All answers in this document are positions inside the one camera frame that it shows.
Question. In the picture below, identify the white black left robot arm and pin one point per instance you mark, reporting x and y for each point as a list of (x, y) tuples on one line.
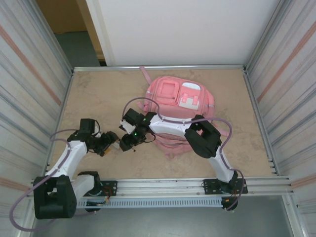
[(71, 153)]

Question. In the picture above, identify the brown wooden door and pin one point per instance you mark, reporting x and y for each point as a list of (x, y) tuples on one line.
[(61, 14)]

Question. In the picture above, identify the aluminium enclosure side panel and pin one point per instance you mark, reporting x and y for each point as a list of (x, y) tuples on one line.
[(291, 98), (24, 98)]

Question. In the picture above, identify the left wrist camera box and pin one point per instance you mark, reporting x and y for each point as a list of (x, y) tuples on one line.
[(87, 126)]

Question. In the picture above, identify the narrow aluminium table rail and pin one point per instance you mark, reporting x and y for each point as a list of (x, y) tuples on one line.
[(98, 68)]

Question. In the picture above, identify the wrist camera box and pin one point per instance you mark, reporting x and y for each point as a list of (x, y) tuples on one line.
[(133, 118), (87, 126)]

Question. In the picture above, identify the wide aluminium table rail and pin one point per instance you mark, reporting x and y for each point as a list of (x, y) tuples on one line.
[(160, 184)]

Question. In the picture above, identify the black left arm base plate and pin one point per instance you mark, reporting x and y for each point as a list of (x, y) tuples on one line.
[(111, 185)]

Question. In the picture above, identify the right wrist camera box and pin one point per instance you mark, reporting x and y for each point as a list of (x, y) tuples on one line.
[(133, 118)]

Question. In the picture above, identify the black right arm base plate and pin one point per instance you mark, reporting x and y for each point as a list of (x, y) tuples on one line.
[(209, 185)]

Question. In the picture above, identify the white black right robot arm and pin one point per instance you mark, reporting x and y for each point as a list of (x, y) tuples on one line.
[(170, 126)]

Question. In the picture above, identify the pink student backpack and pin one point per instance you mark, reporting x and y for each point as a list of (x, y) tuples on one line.
[(182, 98)]

